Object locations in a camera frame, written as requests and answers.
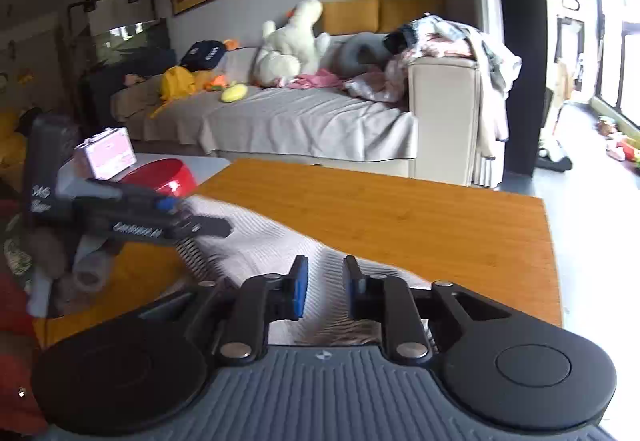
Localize grey striped knit garment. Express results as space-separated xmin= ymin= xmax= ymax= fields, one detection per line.
xmin=178 ymin=196 xmax=431 ymax=347

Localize pile of clothes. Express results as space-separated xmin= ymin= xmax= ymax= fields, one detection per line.
xmin=343 ymin=13 xmax=522 ymax=158

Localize gloved left hand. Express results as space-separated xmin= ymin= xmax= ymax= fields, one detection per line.
xmin=1 ymin=198 xmax=124 ymax=323

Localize pink small suitcase box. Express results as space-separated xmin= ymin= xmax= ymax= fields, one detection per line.
xmin=74 ymin=127 xmax=137 ymax=180

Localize red glossy helmet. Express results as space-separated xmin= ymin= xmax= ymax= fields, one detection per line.
xmin=122 ymin=158 xmax=198 ymax=198

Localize beige sofa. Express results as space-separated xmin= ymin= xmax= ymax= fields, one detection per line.
xmin=108 ymin=34 xmax=506 ymax=187

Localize yellow plush toy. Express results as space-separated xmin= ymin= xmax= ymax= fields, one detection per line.
xmin=150 ymin=66 xmax=213 ymax=118

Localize yellow green oval toy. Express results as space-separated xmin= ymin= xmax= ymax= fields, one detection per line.
xmin=220 ymin=84 xmax=248 ymax=103

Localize glass fish tank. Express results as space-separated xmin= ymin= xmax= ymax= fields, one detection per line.
xmin=66 ymin=0 xmax=170 ymax=71

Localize dark blue cap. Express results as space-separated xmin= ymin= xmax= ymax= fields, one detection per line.
xmin=179 ymin=40 xmax=227 ymax=73

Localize white plush duck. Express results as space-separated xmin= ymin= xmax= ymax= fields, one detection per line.
xmin=253 ymin=0 xmax=331 ymax=87

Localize grey neck pillow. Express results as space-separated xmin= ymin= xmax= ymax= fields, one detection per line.
xmin=331 ymin=32 xmax=392 ymax=78

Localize yellow back cushion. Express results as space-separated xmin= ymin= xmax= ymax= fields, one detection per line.
xmin=320 ymin=0 xmax=380 ymax=35

